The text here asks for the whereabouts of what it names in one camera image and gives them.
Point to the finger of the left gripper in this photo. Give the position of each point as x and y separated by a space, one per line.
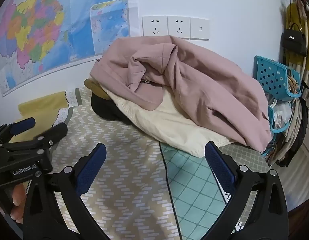
16 128
53 135

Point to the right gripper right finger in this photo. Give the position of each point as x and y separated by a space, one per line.
268 218

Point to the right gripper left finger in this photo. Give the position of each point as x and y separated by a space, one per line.
42 216

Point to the pink coat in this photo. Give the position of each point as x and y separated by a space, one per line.
213 91

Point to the person's left hand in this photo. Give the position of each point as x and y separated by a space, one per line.
19 200

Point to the teal checked bed cover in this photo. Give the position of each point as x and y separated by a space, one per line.
196 197

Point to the black garment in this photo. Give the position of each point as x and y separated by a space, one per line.
108 110

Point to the mustard yellow garment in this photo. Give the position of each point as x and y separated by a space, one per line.
96 89

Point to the patterned yellow bed sheet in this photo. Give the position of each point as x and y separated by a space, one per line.
130 197

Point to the cream garment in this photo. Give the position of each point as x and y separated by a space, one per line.
169 124

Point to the lower blue plastic basket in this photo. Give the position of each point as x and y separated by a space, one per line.
280 113

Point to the blue plastic basket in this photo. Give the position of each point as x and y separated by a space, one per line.
277 79
280 113

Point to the upper blue plastic basket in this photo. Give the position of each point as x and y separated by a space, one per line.
277 79

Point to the coat rack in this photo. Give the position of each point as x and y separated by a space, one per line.
305 37

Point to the black handbag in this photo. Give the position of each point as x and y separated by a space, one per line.
294 40

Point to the yellow hanging garment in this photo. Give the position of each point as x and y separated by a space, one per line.
293 17

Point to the colourful wall map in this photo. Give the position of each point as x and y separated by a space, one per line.
37 36

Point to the left white wall socket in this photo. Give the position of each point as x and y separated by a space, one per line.
154 26

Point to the white wall socket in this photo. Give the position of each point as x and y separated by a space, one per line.
179 26
154 26

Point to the middle white wall socket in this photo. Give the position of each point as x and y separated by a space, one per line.
179 26

